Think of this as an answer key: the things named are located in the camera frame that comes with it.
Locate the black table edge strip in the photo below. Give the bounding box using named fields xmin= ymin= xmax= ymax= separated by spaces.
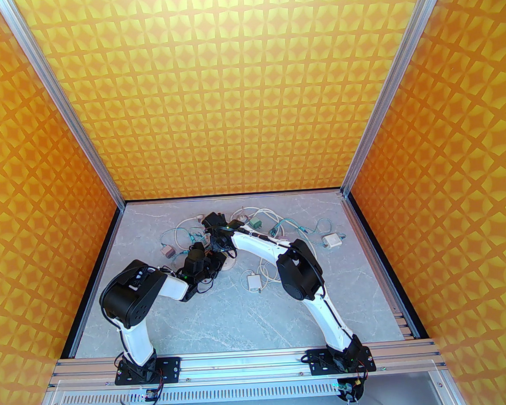
xmin=345 ymin=188 xmax=434 ymax=344
xmin=52 ymin=205 xmax=133 ymax=360

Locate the slotted white cable tray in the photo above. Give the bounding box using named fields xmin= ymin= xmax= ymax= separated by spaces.
xmin=35 ymin=369 xmax=458 ymax=405

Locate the small circuit board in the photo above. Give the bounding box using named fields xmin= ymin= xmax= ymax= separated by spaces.
xmin=333 ymin=377 xmax=367 ymax=405
xmin=128 ymin=386 xmax=162 ymax=405

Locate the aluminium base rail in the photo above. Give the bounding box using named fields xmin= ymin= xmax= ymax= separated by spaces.
xmin=48 ymin=339 xmax=447 ymax=392

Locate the aluminium frame post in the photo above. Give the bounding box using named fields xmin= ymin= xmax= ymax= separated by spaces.
xmin=0 ymin=0 xmax=126 ymax=216
xmin=330 ymin=0 xmax=455 ymax=198

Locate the beige socket power cord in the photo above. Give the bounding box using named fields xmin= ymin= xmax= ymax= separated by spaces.
xmin=176 ymin=216 xmax=210 ymax=252

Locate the white power strip cord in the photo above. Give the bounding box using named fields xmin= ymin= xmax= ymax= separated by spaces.
xmin=236 ymin=204 xmax=289 ymax=241

